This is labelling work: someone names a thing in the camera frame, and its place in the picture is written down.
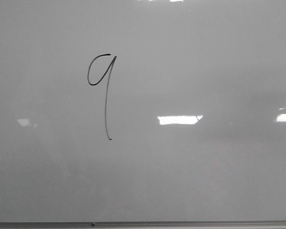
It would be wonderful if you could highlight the white whiteboard with aluminium frame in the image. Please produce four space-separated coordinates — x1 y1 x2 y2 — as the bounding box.
0 0 286 222

